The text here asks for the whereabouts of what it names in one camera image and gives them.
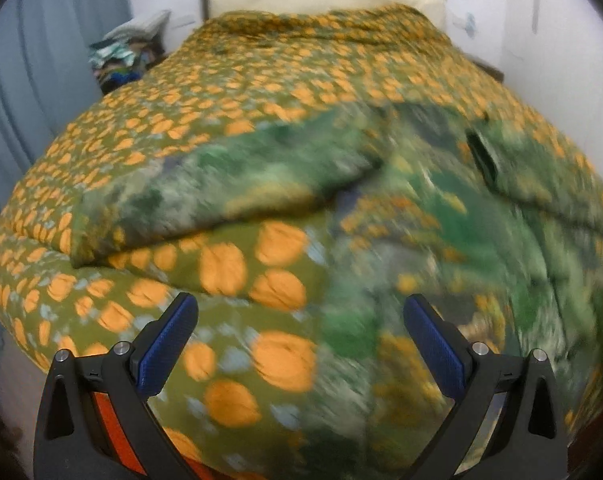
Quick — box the pile of clothes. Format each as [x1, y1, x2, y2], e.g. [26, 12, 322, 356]
[88, 10, 172, 96]

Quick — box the green floral printed garment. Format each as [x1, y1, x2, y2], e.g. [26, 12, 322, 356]
[70, 101, 603, 476]

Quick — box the olive orange-dotted bed cover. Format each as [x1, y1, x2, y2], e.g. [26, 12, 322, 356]
[0, 4, 603, 480]

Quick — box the grey-blue curtain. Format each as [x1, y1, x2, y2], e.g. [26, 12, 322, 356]
[0, 0, 133, 406]

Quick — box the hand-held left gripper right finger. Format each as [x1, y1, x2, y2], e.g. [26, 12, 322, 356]
[400, 294, 568, 480]

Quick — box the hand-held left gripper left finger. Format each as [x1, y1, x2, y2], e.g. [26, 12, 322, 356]
[34, 292, 200, 480]

